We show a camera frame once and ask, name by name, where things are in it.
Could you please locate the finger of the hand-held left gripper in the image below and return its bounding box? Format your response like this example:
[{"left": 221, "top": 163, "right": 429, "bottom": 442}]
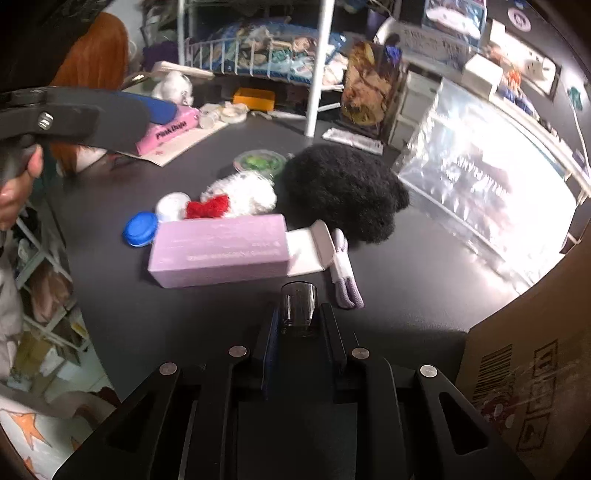
[
  {"left": 108, "top": 90, "right": 179, "bottom": 126},
  {"left": 28, "top": 88, "right": 151, "bottom": 154}
]

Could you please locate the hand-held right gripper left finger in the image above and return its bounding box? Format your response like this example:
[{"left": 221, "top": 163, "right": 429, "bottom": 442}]
[{"left": 53, "top": 307, "right": 283, "bottom": 480}]

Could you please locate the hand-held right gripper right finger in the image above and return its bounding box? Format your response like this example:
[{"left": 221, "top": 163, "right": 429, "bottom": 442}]
[{"left": 318, "top": 303, "right": 534, "bottom": 480}]

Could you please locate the small clear glass cup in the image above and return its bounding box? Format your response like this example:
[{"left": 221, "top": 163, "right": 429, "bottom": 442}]
[{"left": 280, "top": 281, "right": 319, "bottom": 337}]

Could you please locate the blue round cap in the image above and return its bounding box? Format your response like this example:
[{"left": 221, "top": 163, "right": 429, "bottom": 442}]
[{"left": 122, "top": 211, "right": 160, "bottom": 249}]

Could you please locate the person's left hand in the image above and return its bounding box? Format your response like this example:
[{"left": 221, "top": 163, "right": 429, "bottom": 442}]
[{"left": 0, "top": 147, "right": 44, "bottom": 232}]

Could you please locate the pink printed box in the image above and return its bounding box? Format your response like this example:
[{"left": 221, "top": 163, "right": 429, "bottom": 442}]
[{"left": 135, "top": 105, "right": 200, "bottom": 157}]

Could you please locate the small white plush toy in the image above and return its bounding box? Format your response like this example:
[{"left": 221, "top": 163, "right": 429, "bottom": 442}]
[{"left": 152, "top": 70, "right": 195, "bottom": 106}]

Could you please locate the white paper sheet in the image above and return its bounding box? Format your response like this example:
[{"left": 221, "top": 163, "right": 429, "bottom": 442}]
[{"left": 111, "top": 117, "right": 229, "bottom": 167}]

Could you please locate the beige wooden board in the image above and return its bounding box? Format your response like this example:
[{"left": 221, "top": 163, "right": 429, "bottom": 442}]
[{"left": 151, "top": 61, "right": 214, "bottom": 80}]

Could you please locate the small white container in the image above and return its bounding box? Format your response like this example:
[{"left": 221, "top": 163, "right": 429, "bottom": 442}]
[{"left": 198, "top": 105, "right": 222, "bottom": 129}]

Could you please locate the purple fluffy cloth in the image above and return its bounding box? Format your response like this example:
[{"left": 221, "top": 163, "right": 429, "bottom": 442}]
[{"left": 142, "top": 41, "right": 181, "bottom": 70}]

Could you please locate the purple lace bundle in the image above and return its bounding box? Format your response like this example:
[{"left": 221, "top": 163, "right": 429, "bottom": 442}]
[{"left": 329, "top": 228, "right": 365, "bottom": 310}]

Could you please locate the orange wig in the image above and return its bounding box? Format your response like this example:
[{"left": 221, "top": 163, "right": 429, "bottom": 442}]
[{"left": 48, "top": 11, "right": 130, "bottom": 174}]

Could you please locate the white tape roll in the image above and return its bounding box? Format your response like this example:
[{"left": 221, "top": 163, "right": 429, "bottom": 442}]
[{"left": 221, "top": 102, "right": 249, "bottom": 123}]

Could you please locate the white round container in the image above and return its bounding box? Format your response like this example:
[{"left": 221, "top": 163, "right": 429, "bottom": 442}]
[{"left": 156, "top": 193, "right": 191, "bottom": 223}]

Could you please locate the orange box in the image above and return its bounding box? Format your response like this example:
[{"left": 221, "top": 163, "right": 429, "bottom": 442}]
[{"left": 232, "top": 88, "right": 276, "bottom": 112}]

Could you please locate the purple rectangular box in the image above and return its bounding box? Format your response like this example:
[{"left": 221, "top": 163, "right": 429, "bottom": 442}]
[{"left": 148, "top": 213, "right": 334, "bottom": 289}]

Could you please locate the green jelly cup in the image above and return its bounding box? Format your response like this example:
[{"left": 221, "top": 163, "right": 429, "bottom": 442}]
[{"left": 233, "top": 150, "right": 288, "bottom": 178}]

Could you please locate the white plush with red bow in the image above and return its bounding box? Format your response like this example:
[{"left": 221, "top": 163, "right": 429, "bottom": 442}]
[{"left": 185, "top": 172, "right": 278, "bottom": 220}]

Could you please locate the white plastic spoon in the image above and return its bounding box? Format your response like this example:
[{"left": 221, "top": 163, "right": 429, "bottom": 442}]
[{"left": 252, "top": 110, "right": 308, "bottom": 121}]

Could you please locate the white shelf rack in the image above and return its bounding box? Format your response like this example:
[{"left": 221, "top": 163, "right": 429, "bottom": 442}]
[{"left": 9, "top": 203, "right": 93, "bottom": 370}]

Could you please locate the blue printed box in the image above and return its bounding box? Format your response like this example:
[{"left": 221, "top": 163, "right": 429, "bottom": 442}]
[{"left": 203, "top": 21, "right": 347, "bottom": 77}]

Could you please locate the black fluffy plush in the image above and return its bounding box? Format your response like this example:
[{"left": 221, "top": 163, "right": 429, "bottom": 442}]
[{"left": 279, "top": 144, "right": 411, "bottom": 244}]

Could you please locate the grey star printed clothing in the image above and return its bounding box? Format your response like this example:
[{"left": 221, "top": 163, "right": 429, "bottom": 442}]
[{"left": 0, "top": 258, "right": 24, "bottom": 379}]

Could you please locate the white flat packet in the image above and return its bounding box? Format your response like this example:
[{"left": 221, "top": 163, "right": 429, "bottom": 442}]
[{"left": 322, "top": 128, "right": 385, "bottom": 155}]

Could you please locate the brown cardboard box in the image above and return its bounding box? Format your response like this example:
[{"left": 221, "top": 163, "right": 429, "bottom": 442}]
[{"left": 455, "top": 249, "right": 591, "bottom": 480}]

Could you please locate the holographic card display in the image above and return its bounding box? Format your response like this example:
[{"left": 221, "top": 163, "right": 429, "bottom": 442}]
[{"left": 341, "top": 41, "right": 402, "bottom": 134}]

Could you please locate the clear plastic bag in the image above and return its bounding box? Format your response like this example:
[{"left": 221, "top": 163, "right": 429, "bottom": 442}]
[{"left": 397, "top": 78, "right": 578, "bottom": 287}]

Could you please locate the white drawer unit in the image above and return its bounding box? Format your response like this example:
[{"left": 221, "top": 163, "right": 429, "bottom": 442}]
[{"left": 388, "top": 69, "right": 439, "bottom": 148}]

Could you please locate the white cloth with orange stars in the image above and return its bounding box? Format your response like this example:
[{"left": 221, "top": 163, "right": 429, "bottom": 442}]
[{"left": 0, "top": 394, "right": 88, "bottom": 480}]

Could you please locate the white sign card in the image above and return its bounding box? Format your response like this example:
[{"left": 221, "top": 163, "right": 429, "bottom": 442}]
[{"left": 397, "top": 21, "right": 467, "bottom": 70}]

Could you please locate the small white box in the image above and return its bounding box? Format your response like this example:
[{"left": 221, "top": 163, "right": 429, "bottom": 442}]
[{"left": 462, "top": 53, "right": 504, "bottom": 100}]

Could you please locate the blue printed poster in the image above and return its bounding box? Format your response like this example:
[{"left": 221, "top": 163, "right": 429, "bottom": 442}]
[{"left": 422, "top": 0, "right": 488, "bottom": 44}]

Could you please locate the white power outlet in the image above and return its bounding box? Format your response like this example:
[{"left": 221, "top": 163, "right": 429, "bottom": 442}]
[{"left": 522, "top": 48, "right": 559, "bottom": 97}]

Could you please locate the grey metal bracket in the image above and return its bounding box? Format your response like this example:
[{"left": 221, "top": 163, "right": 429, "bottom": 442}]
[{"left": 121, "top": 71, "right": 153, "bottom": 90}]

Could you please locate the white wire rack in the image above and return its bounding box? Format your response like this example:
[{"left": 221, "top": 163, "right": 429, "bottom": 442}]
[{"left": 175, "top": 0, "right": 352, "bottom": 137}]

